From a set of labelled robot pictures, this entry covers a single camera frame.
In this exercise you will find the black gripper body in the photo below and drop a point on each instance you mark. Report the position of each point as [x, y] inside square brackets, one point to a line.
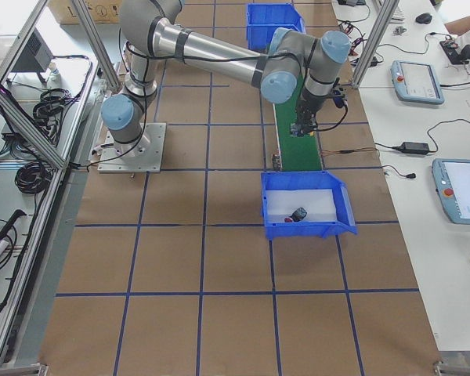
[312, 103]

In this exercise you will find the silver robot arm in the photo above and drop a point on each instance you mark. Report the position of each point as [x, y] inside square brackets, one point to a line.
[294, 61]

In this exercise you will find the person's hand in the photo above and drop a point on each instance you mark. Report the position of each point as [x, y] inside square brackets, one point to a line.
[459, 26]

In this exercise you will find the green conveyor belt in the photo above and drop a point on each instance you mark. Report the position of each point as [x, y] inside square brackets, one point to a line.
[294, 154]

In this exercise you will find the blue bin left side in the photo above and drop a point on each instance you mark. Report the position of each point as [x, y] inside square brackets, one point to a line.
[262, 19]

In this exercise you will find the blue bin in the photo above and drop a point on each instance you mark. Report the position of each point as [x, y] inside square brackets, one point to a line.
[262, 19]
[314, 180]

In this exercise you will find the white foam pad right bin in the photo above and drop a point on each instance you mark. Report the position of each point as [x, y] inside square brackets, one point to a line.
[318, 203]

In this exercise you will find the blue bin right side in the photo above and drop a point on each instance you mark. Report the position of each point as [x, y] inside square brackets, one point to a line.
[314, 180]

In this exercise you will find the teach pendant near left bin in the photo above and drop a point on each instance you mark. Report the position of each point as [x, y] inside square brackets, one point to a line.
[416, 82]

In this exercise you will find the teach pendant bin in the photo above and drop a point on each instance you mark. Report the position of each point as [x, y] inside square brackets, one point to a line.
[416, 82]
[452, 180]

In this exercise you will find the black power adapter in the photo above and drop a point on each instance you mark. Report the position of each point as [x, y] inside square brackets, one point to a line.
[415, 148]

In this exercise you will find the black computer mouse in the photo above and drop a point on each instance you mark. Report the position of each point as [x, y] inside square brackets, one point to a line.
[424, 18]

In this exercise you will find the black circuit board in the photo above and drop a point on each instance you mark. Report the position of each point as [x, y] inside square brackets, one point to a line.
[455, 56]

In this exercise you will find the teach pendant near right bin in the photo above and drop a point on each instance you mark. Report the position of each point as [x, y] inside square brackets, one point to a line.
[452, 180]

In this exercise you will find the brown paper table cover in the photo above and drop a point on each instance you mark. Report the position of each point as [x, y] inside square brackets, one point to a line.
[172, 274]

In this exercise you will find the cardboard box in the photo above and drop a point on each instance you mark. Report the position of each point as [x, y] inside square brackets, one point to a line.
[101, 11]

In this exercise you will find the grey control box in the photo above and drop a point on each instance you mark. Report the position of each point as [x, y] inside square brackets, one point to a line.
[35, 57]

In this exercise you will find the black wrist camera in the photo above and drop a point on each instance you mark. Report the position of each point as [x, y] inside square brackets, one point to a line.
[338, 95]

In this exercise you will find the aluminium frame post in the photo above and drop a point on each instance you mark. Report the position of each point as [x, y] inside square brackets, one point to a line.
[378, 30]

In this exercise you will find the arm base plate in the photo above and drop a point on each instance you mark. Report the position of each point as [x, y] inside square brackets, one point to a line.
[145, 157]

